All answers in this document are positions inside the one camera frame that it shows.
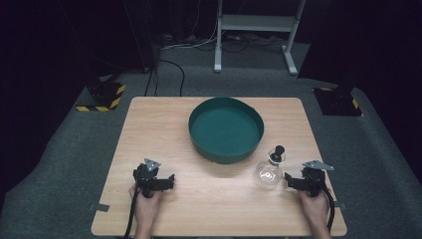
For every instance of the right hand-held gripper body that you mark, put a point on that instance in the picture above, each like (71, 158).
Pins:
(313, 181)

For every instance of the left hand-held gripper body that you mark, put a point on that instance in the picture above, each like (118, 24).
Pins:
(146, 177)

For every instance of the glass flask with black stopper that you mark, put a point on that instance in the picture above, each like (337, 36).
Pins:
(268, 172)

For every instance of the green round basin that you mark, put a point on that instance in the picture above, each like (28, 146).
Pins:
(225, 132)

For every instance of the person's right hand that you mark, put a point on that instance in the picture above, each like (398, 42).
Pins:
(315, 207)

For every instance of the person's left hand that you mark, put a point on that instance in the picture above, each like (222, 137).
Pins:
(146, 207)

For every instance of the grey tape piece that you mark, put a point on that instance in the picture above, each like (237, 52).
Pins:
(341, 205)
(99, 207)

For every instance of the black yellow striped stand base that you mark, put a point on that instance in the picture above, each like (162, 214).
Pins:
(338, 101)
(104, 98)

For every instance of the white metal stand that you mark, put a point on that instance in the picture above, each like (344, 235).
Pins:
(255, 23)

